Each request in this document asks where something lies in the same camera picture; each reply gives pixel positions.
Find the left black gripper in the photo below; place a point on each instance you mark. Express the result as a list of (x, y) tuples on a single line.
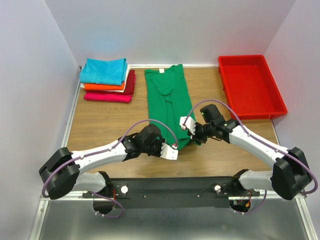
[(160, 143)]

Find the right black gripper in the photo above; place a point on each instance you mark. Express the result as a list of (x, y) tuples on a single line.
[(196, 136)]

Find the green t shirt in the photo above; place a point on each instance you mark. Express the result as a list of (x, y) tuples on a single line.
[(168, 100)]

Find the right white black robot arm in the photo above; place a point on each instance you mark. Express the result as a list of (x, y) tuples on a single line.
[(289, 172)]

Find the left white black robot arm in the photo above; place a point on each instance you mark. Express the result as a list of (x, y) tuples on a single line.
[(66, 171)]

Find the folded dark red t shirt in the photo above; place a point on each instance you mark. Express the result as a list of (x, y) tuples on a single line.
[(130, 83)]

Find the red plastic bin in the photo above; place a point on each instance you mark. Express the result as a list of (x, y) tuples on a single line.
[(249, 87)]

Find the folded pink t shirt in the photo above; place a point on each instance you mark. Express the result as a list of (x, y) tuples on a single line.
[(107, 97)]

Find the folded cyan t shirt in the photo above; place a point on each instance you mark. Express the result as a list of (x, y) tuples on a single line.
[(103, 72)]

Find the folded white t shirt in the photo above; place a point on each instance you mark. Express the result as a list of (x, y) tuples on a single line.
[(128, 68)]

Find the folded orange t shirt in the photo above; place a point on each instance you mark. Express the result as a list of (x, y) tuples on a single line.
[(103, 87)]

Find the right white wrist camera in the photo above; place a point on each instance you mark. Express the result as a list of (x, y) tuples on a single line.
[(187, 124)]

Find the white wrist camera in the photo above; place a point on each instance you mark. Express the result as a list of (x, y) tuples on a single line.
[(169, 152), (187, 124)]

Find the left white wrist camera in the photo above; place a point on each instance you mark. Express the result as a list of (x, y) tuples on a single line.
[(169, 152)]

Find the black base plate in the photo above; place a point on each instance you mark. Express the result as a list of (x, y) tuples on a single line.
[(177, 192)]

